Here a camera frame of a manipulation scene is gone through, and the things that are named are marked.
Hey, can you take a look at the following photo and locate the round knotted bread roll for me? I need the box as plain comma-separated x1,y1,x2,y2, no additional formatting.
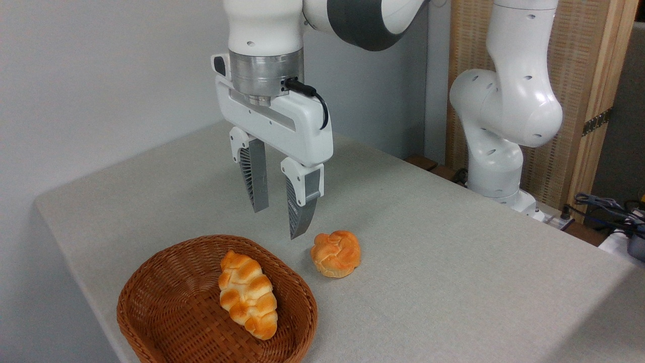
310,230,362,279

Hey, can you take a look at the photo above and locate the brown wicker basket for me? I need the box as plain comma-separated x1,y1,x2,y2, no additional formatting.
116,234,318,363

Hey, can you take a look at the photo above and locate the metal screen hinge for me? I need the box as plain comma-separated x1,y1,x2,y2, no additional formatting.
582,107,613,137

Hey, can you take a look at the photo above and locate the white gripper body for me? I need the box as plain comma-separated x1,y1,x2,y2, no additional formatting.
211,53,334,168

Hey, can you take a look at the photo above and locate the wooden folding screen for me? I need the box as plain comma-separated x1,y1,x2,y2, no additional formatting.
445,0,639,222

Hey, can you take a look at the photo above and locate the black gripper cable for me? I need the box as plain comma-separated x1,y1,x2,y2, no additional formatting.
283,77,329,130

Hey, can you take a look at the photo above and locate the bundle of dark cables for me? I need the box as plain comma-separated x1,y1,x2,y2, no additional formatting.
574,193,645,237

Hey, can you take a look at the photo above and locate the long twisted bread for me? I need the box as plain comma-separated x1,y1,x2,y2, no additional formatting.
218,250,279,340

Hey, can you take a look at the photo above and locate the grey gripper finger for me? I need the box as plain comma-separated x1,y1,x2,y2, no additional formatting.
280,157,325,240
230,127,270,213

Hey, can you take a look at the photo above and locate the white power strip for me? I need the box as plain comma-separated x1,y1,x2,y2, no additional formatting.
542,204,575,230

